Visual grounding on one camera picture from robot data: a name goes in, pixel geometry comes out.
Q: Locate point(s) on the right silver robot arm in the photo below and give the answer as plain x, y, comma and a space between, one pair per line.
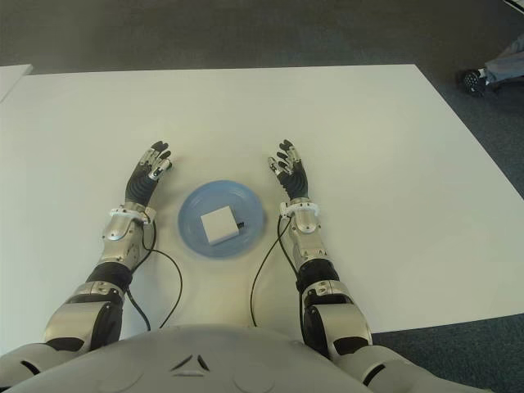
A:
311, 241

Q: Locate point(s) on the black perforated shoe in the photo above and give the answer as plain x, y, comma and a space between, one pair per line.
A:
471, 81

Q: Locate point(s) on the blue round plate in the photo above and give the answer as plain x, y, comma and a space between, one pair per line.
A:
192, 229

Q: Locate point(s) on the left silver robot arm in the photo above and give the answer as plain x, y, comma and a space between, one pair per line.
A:
114, 237

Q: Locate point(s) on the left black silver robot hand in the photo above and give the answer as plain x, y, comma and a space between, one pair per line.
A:
141, 186

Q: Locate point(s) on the grey robot torso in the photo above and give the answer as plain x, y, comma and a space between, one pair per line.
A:
196, 348

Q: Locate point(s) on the white cube charger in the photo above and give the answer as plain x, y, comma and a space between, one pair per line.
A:
219, 225

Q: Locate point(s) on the white side table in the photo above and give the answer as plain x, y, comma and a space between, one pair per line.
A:
10, 79

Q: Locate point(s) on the white object at corner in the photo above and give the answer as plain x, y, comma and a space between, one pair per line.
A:
516, 2

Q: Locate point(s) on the grey trouser leg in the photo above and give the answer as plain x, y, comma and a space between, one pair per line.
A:
505, 67

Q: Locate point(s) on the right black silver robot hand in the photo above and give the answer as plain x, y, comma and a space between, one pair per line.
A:
295, 182

